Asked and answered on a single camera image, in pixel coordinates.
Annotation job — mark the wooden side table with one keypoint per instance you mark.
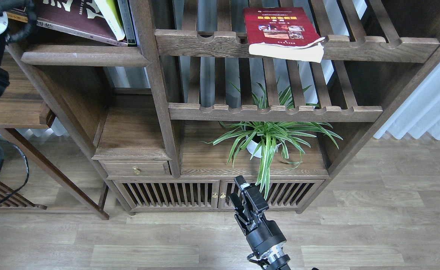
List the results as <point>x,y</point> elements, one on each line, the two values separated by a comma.
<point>21,106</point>

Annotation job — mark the yellow green book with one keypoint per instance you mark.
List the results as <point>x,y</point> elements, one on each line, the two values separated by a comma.
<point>110,12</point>

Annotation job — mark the dark maroon book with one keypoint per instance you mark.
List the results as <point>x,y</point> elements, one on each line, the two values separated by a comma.
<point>78,17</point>

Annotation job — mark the white plant pot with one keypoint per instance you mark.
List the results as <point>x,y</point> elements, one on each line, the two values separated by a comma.
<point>264,146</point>

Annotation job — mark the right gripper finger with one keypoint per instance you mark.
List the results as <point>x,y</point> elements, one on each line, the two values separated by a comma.
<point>241,182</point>
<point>236,202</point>

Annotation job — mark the green spider plant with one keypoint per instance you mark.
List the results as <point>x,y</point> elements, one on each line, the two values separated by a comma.
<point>291,135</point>

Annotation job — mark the dark wooden bookshelf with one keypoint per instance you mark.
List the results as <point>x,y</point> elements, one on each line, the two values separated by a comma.
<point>143,114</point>

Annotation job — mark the red book white pages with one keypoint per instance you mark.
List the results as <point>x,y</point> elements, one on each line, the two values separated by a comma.
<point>283,33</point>

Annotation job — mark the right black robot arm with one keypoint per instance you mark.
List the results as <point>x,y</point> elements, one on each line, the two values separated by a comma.
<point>272,265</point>

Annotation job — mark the white curtain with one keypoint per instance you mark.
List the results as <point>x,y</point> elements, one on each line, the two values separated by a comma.
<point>419,115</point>

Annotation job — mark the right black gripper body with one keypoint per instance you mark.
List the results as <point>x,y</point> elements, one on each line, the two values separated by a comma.
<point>263,236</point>

